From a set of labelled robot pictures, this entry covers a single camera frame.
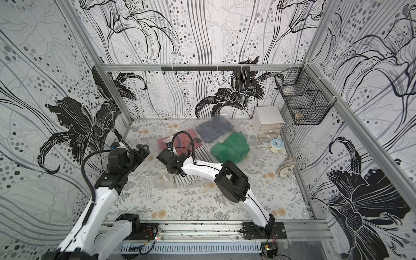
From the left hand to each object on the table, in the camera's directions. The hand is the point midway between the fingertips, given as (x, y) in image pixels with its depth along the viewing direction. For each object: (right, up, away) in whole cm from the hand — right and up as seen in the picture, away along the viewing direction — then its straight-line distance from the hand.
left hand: (148, 153), depth 81 cm
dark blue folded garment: (+34, +14, +29) cm, 47 cm away
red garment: (+16, +7, +21) cm, 27 cm away
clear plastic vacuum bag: (+37, +6, +24) cm, 45 cm away
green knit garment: (+46, +1, +17) cm, 49 cm away
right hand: (+12, -5, +11) cm, 17 cm away
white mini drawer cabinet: (+67, +17, +18) cm, 72 cm away
